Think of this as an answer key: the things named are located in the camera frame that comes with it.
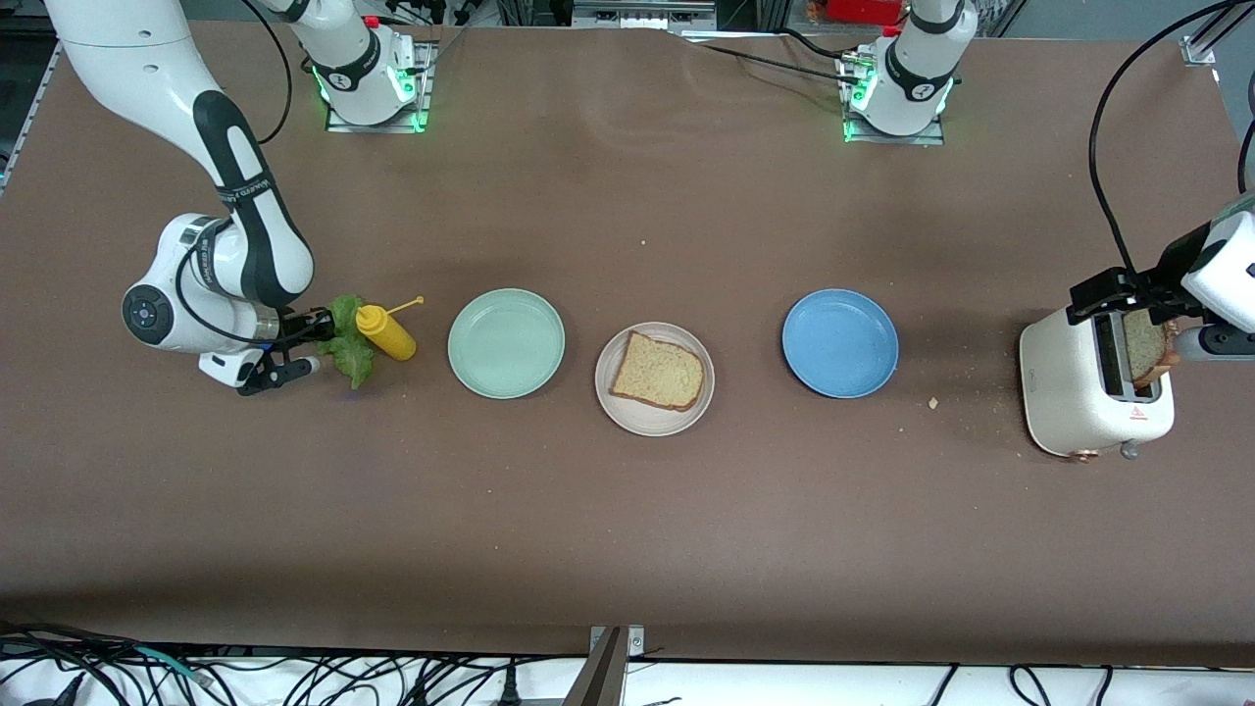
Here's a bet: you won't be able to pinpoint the green lettuce leaf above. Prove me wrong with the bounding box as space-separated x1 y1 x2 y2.
316 294 377 391

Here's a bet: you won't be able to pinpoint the toasted bread slice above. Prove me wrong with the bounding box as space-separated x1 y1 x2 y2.
1122 309 1183 387
609 330 707 412

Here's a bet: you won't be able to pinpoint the yellow squeeze bottle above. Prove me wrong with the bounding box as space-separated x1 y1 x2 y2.
355 296 426 362

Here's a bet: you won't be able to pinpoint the mint green plate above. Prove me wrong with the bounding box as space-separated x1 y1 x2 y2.
447 287 567 400

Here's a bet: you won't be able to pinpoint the blue plate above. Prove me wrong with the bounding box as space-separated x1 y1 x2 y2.
781 288 900 400

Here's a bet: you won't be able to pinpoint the beige plate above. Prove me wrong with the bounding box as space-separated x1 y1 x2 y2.
594 322 716 437

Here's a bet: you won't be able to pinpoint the cream two-slot toaster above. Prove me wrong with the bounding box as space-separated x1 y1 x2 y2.
1019 295 1176 462

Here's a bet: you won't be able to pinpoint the red box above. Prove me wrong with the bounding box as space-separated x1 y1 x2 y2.
824 0 905 25

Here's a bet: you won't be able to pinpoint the grey metal box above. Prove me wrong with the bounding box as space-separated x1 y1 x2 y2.
572 0 719 32

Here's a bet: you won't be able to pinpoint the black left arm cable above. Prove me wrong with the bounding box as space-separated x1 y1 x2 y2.
1088 0 1255 276

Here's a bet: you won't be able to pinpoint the aluminium frame profile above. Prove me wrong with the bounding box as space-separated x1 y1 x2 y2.
1180 0 1255 68
0 44 66 192

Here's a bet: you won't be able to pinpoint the teal cable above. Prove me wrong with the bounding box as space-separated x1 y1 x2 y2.
135 645 215 684

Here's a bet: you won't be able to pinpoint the black base cable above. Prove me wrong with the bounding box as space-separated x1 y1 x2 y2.
677 27 854 87

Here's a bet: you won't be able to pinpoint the tangled black cables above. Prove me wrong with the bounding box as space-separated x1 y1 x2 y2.
0 618 589 706

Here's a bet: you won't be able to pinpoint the aluminium table bracket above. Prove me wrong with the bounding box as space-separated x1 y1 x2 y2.
562 625 647 706

